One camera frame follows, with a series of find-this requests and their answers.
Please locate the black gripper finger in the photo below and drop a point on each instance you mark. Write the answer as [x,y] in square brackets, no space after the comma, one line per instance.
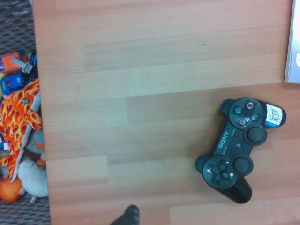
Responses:
[129,216]

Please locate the black Sony gamepad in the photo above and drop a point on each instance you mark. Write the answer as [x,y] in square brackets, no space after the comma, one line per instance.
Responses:
[234,145]

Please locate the white plush toy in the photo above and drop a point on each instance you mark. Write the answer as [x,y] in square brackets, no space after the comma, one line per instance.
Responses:
[32,178]

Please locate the red-brown wooden coffee table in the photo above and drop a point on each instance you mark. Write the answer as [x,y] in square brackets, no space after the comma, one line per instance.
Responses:
[140,93]

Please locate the orange flame dolphin plush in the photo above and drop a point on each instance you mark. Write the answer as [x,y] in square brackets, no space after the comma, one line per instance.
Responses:
[16,112]

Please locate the blue police toy car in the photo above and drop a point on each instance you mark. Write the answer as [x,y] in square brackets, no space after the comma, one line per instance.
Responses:
[12,82]

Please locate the red-orange toy truck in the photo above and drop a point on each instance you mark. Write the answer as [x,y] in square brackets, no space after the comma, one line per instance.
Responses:
[9,62]

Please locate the magazines on table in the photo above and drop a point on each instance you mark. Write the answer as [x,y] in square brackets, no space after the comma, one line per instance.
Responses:
[294,58]

